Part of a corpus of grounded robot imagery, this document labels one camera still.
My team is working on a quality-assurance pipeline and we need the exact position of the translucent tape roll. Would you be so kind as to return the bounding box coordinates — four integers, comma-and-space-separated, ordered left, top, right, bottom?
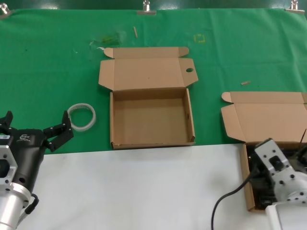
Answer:
67, 102, 97, 132

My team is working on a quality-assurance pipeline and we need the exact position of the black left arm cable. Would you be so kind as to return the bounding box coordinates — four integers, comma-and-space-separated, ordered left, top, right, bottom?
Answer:
18, 192, 40, 224

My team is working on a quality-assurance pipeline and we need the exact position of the plain open cardboard box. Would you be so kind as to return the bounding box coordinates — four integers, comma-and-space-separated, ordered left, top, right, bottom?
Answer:
220, 91, 307, 212

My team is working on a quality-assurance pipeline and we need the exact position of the crumpled clear plastic wrapper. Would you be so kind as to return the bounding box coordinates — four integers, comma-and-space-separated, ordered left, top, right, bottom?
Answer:
89, 30, 127, 52

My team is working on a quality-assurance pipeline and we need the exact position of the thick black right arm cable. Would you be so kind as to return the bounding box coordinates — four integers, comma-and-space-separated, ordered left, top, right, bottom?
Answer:
210, 165, 256, 230

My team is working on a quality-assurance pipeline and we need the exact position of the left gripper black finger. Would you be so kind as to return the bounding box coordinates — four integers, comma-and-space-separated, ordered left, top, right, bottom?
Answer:
0, 110, 15, 135
43, 110, 74, 152

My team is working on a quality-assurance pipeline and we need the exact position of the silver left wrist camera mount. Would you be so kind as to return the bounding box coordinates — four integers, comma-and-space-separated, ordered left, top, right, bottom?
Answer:
0, 134, 19, 192

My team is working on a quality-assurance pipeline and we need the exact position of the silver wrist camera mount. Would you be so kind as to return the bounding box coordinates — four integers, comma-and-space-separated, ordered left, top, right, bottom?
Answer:
254, 138, 297, 184
0, 134, 19, 192

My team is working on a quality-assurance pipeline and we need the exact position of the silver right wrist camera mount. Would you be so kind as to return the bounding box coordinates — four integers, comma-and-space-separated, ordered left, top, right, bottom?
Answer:
254, 138, 297, 184

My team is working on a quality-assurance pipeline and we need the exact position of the silver metal binder clip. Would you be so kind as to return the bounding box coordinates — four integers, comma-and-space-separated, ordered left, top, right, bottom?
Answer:
0, 5, 12, 20
136, 0, 157, 16
284, 0, 307, 14

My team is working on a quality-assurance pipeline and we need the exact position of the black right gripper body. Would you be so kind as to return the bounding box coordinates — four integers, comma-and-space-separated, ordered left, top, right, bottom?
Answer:
250, 152, 277, 205

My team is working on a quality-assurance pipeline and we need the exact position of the green table cloth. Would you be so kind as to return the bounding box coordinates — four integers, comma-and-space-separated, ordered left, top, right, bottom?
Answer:
0, 8, 307, 156

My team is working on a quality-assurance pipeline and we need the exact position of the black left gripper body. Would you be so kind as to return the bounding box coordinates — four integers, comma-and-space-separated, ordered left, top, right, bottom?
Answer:
8, 128, 48, 194

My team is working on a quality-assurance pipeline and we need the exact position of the cardboard box with round hole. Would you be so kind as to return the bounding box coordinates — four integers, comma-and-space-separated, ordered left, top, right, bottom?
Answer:
97, 46, 199, 150

